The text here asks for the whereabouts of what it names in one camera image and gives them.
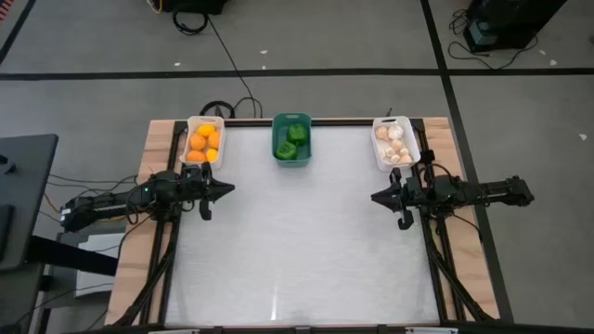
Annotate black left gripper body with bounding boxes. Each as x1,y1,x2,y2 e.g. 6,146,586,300
181,161,217,222

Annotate teal plastic basket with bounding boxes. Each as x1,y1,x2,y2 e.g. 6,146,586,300
271,112,313,169

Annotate black desk beam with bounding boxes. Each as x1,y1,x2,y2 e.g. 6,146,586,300
26,234,120,278

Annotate grey desk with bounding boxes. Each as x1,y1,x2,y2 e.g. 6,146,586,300
0,133,60,274

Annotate black equipment case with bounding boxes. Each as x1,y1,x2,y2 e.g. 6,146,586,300
462,0,568,53

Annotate cream plastic basket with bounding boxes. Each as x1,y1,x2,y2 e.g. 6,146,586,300
179,115,227,169

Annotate white paper stack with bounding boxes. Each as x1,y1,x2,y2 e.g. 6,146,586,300
72,230,127,299

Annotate wooden table side board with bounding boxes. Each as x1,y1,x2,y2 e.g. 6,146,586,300
420,116,501,321
105,119,177,326

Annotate white plastic basket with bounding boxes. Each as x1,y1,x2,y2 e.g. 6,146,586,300
370,115,422,173

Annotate long black coiled cable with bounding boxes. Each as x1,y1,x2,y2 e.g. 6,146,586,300
171,5,265,120

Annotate green bell pepper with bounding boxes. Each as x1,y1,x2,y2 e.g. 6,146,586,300
275,141,299,161
286,122,309,146

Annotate black aluminium table frame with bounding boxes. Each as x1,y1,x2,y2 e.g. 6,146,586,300
104,116,505,328

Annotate black floor equipment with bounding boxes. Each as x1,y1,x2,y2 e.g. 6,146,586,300
160,0,229,15

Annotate short black cable coil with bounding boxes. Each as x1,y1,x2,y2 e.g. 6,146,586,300
199,98,237,120

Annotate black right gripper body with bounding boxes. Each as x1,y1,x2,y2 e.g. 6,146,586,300
392,167,433,231

